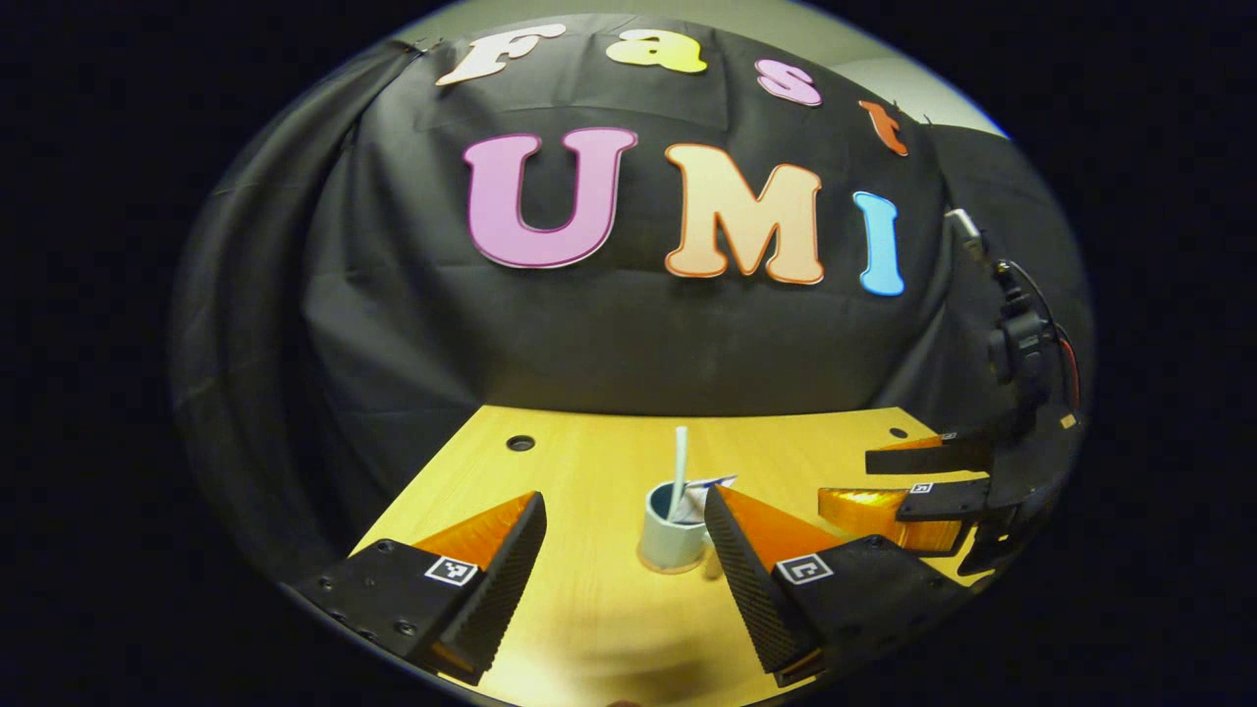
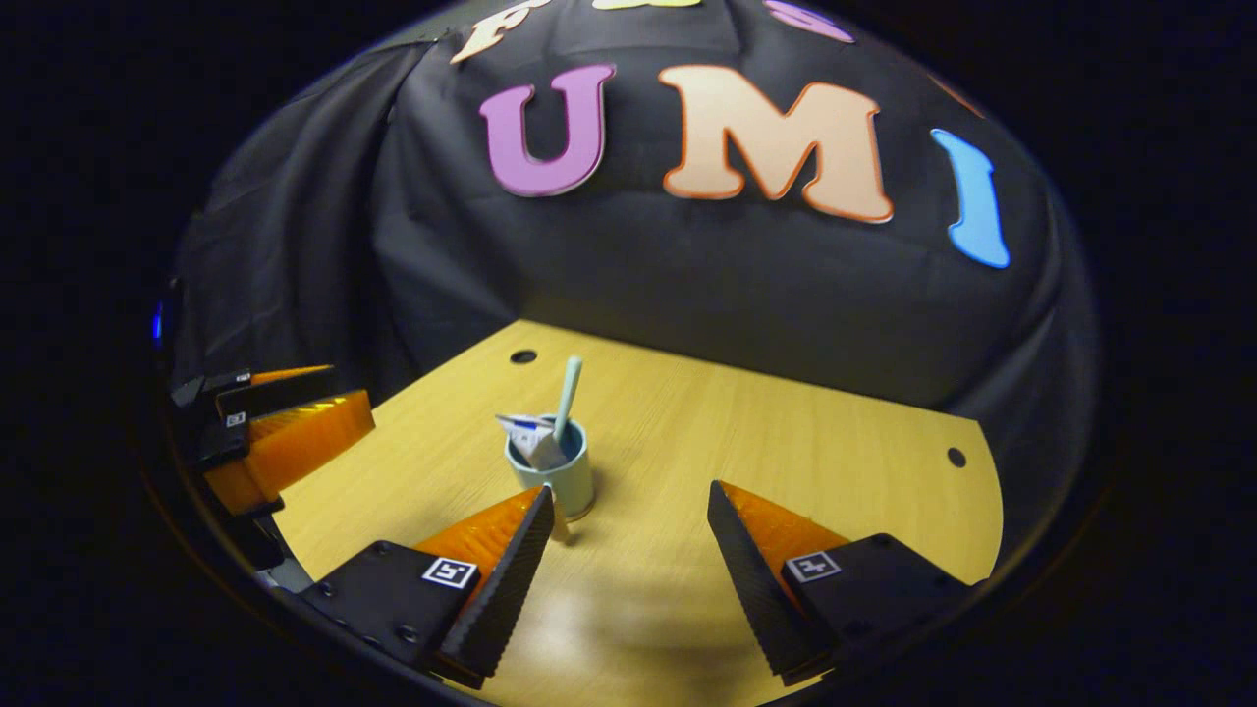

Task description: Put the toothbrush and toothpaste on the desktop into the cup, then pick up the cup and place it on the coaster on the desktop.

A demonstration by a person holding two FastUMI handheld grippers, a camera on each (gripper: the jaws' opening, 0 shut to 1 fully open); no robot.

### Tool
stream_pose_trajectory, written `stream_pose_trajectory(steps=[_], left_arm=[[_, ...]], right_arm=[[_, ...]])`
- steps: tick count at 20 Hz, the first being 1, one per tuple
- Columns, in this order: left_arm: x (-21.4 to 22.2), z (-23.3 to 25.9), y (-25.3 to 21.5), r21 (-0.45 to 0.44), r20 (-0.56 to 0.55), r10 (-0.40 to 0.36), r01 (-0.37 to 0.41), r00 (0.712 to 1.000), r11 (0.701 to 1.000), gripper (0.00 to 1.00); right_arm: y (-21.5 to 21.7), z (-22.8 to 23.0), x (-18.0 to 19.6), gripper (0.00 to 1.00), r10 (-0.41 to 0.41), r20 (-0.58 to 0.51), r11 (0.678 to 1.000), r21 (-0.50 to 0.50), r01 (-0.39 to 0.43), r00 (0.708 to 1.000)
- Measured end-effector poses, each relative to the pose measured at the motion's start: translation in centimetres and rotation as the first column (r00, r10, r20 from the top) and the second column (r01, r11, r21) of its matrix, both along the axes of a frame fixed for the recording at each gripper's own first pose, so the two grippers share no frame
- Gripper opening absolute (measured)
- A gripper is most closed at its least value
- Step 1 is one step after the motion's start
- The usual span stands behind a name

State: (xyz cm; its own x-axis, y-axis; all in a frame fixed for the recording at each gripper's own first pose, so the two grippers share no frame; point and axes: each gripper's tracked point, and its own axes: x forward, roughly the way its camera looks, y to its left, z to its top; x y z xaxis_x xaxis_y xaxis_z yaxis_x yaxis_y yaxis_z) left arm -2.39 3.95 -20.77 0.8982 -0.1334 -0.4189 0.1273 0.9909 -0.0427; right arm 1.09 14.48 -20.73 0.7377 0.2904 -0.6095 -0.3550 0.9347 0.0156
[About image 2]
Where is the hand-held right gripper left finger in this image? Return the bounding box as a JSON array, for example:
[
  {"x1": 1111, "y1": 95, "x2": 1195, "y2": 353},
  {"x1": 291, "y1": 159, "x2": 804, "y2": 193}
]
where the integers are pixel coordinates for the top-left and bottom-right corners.
[{"x1": 298, "y1": 484, "x2": 557, "y2": 690}]

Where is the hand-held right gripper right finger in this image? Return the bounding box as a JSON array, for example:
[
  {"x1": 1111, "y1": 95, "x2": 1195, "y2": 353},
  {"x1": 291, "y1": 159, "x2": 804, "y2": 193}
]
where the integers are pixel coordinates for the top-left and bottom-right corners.
[{"x1": 707, "y1": 479, "x2": 984, "y2": 686}]

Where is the pale blue cup wooden handle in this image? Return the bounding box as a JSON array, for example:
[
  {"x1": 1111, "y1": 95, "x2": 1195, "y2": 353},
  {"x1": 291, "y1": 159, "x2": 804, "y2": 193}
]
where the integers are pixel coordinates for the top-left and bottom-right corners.
[{"x1": 504, "y1": 417, "x2": 598, "y2": 543}]

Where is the white toothpaste tube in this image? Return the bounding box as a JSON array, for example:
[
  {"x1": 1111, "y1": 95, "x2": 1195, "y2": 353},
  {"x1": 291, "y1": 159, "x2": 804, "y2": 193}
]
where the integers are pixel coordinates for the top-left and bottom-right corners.
[{"x1": 495, "y1": 412, "x2": 571, "y2": 470}]

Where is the pale blue toothbrush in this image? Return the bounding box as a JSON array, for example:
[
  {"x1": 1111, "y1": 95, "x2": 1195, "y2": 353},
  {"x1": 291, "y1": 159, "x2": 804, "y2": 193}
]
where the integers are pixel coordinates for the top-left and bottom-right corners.
[{"x1": 553, "y1": 355, "x2": 584, "y2": 448}]

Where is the wooden desktop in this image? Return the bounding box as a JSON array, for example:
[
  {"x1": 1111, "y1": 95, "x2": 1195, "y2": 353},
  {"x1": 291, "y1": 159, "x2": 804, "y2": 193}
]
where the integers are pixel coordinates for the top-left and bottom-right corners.
[{"x1": 273, "y1": 319, "x2": 1005, "y2": 707}]

